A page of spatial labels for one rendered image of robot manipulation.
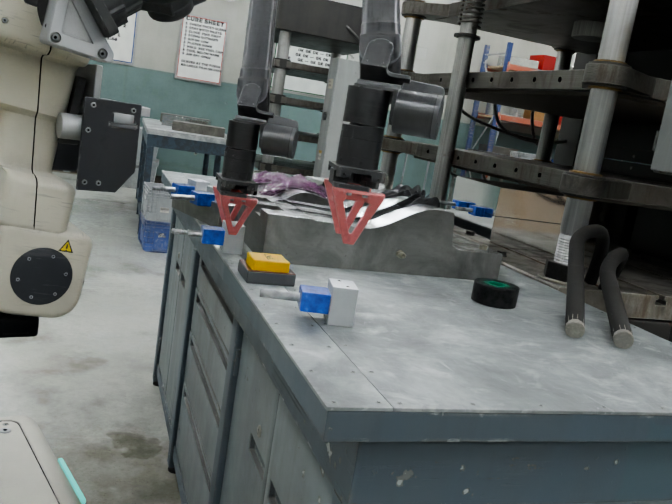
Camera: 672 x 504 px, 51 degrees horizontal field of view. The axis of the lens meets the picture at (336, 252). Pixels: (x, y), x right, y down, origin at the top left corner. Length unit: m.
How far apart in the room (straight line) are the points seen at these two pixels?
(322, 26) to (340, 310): 5.21
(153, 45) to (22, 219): 7.37
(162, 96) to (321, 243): 7.36
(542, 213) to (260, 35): 1.08
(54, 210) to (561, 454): 0.91
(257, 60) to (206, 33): 7.25
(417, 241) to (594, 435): 0.63
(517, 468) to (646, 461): 0.18
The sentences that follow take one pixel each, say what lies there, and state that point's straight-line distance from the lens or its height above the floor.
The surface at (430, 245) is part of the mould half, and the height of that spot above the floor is 0.86.
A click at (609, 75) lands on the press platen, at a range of 1.70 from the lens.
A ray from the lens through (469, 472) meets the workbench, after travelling 0.83.
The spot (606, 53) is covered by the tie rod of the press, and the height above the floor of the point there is 1.31.
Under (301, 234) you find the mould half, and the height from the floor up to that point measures 0.86.
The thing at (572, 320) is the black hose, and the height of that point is 0.83.
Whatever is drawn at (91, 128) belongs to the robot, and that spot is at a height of 0.99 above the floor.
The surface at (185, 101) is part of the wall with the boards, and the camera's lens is 8.63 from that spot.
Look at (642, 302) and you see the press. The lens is 1.84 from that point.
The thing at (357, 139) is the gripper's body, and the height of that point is 1.05.
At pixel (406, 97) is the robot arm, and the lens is 0.93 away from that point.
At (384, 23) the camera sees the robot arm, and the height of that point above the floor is 1.21.
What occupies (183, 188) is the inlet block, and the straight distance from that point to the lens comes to 1.69.
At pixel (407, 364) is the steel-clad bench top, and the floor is 0.80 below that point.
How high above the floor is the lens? 1.07
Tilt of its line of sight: 10 degrees down
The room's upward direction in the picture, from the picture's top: 9 degrees clockwise
